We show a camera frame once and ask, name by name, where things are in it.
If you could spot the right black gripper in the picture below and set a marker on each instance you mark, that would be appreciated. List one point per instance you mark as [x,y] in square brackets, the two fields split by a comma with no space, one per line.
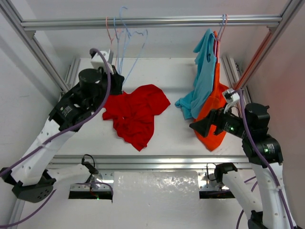
[215,118]

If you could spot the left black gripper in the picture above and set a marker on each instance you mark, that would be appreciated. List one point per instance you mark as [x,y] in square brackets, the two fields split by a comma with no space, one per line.
[117,82]

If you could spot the red t shirt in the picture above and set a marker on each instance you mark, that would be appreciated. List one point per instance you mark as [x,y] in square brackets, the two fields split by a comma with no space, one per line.
[133,114]

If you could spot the blue wire hanger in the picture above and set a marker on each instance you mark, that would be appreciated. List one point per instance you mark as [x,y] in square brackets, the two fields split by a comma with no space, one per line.
[127,40]
[118,52]

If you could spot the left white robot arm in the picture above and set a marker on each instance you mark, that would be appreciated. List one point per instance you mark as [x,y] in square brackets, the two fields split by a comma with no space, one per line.
[30,178]

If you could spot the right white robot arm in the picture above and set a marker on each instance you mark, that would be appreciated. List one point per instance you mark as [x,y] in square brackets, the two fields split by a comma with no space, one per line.
[271,210]

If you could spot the orange t shirt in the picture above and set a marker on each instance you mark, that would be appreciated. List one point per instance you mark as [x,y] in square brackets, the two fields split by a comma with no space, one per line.
[214,101]

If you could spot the light blue t shirt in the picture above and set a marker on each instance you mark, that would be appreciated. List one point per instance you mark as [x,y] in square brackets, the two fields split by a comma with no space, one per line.
[205,61]

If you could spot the pink hanger holding shirt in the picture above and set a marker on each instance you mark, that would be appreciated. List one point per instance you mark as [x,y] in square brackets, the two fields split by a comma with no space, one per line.
[221,35]

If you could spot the blue hanger holding shirt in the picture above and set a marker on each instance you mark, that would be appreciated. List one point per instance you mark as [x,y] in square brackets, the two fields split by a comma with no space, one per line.
[218,34]

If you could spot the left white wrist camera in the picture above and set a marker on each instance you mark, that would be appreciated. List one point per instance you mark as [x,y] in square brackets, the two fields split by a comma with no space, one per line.
[97,61]

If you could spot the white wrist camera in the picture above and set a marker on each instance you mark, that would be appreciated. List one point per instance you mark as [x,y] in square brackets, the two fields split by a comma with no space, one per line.
[97,61]
[231,97]

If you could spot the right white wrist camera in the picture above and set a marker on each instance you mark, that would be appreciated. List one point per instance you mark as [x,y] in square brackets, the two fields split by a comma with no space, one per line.
[231,97]

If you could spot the pink wire hanger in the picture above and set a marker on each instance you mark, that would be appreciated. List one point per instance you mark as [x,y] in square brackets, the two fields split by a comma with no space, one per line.
[112,38]

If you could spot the orange diagonal frame bar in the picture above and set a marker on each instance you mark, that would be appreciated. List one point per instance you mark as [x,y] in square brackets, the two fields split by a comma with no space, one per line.
[253,61]

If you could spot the aluminium front rail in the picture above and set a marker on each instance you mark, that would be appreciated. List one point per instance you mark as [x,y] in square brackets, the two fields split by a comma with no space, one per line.
[165,162]

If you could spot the aluminium rail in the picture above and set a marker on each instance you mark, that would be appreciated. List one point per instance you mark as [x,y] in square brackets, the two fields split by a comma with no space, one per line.
[152,22]
[165,162]

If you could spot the aluminium right frame post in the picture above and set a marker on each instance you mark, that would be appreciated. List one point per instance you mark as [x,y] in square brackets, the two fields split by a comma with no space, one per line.
[289,11]

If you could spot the aluminium frame post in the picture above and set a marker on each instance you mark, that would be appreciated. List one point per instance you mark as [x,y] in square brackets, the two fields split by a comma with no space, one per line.
[13,17]
[289,11]

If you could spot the aluminium top rail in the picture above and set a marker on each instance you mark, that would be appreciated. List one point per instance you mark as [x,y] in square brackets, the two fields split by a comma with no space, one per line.
[152,22]

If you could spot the aluminium left frame post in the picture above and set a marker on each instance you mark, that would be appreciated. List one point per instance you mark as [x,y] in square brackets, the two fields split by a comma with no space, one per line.
[13,17]

